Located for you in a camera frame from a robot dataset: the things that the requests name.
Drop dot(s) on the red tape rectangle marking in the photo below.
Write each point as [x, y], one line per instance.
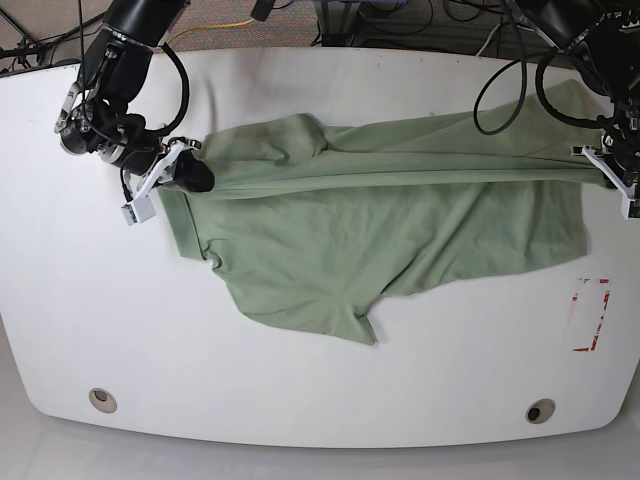
[587, 313]

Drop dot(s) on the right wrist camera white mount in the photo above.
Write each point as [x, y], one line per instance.
[139, 207]

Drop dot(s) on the left table cable grommet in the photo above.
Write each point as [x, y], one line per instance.
[102, 401]

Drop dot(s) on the green T-shirt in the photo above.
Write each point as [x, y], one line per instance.
[309, 225]

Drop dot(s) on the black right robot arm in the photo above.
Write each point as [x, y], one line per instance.
[115, 66]

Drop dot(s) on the right table cable grommet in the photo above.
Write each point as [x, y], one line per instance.
[540, 411]

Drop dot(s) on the table cable grommet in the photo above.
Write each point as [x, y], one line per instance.
[540, 411]
[102, 401]

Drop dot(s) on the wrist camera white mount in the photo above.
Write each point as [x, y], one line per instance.
[139, 207]
[623, 179]

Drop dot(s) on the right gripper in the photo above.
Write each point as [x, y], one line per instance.
[89, 126]

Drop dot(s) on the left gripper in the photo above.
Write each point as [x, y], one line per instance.
[621, 136]

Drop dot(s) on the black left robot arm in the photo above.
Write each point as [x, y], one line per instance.
[601, 39]

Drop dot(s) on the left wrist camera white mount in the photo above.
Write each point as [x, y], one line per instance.
[623, 179]

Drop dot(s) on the black tripod legs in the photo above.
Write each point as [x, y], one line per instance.
[35, 23]

